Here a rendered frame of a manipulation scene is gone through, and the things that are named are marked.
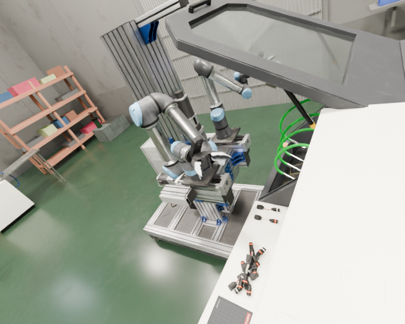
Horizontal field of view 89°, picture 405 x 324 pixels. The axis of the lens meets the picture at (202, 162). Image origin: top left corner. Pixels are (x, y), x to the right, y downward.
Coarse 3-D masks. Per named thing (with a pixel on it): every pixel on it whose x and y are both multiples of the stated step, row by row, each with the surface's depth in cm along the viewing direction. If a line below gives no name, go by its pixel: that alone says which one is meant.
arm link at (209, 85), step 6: (204, 78) 164; (210, 78) 165; (204, 84) 167; (210, 84) 166; (210, 90) 169; (216, 90) 173; (210, 96) 172; (216, 96) 173; (210, 102) 177; (216, 102) 175; (210, 108) 179; (216, 108) 176; (222, 108) 179
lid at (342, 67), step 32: (224, 0) 114; (192, 32) 82; (224, 32) 90; (256, 32) 94; (288, 32) 97; (320, 32) 102; (352, 32) 101; (224, 64) 74; (256, 64) 70; (288, 64) 77; (320, 64) 79; (352, 64) 78; (384, 64) 81; (320, 96) 65; (352, 96) 63; (384, 96) 65
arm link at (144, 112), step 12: (132, 108) 108; (144, 108) 109; (156, 108) 112; (144, 120) 111; (156, 120) 115; (156, 132) 118; (156, 144) 122; (168, 144) 126; (168, 156) 127; (168, 168) 131; (180, 168) 133
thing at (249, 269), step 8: (264, 248) 94; (248, 256) 92; (256, 256) 93; (248, 264) 92; (256, 264) 92; (248, 272) 90; (256, 272) 89; (240, 280) 88; (248, 280) 89; (232, 288) 88; (240, 288) 85; (248, 288) 85
